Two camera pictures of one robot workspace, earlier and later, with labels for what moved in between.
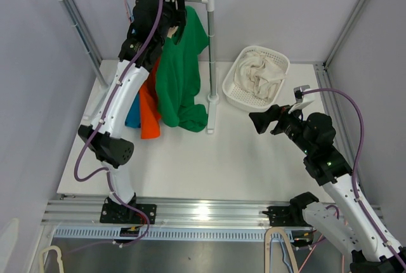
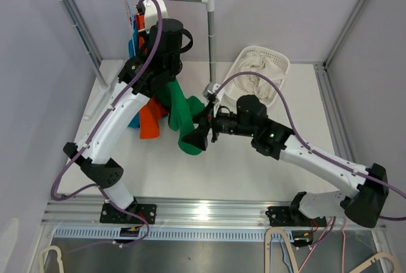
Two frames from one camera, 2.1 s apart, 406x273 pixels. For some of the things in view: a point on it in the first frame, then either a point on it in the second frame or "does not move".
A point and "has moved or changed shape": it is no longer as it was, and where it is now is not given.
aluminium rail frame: [170, 213] does not move
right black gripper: [262, 120] to [198, 138]
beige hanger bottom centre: [267, 250] does not move
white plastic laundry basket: [255, 79] does not move
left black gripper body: [172, 16] to [177, 61]
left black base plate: [120, 214] does not move
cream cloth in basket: [253, 70] does not move
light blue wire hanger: [128, 4] does not move
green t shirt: [177, 75] has moved or changed shape
